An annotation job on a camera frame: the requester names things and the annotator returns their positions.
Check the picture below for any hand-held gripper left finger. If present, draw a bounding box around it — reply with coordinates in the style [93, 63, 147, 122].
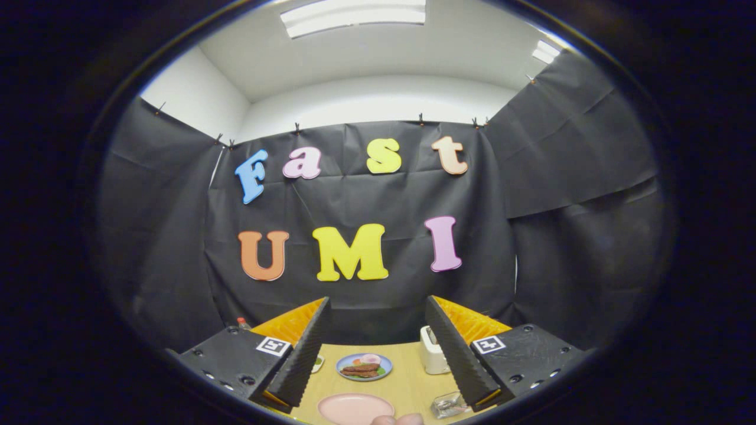
[177, 296, 331, 414]

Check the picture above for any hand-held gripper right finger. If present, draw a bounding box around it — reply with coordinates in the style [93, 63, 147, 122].
[424, 295, 585, 413]

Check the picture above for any cream toaster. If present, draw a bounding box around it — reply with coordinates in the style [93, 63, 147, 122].
[419, 325, 452, 375]

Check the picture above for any blue plate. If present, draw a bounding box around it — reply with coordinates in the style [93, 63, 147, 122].
[335, 352, 393, 383]

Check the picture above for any pink plate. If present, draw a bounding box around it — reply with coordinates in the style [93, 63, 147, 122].
[317, 393, 395, 425]

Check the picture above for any row of small cloth clips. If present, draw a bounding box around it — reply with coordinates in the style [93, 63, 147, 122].
[155, 74, 537, 148]

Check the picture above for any small ceiling light panel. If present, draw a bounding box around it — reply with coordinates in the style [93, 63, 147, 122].
[532, 39, 562, 64]

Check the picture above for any long ceiling light panel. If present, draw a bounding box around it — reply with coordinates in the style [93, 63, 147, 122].
[279, 0, 427, 40]

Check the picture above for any metal wire rack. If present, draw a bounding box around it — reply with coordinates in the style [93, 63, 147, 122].
[430, 391, 470, 420]

